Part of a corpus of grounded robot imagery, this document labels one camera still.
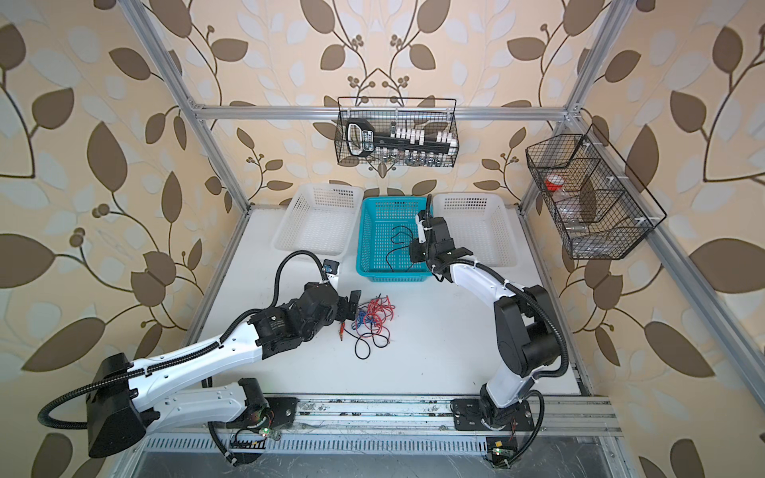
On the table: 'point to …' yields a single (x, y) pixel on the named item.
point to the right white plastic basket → (481, 222)
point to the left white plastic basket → (324, 219)
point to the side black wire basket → (599, 205)
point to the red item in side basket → (554, 182)
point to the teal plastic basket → (386, 229)
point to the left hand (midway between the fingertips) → (342, 287)
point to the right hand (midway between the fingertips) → (415, 243)
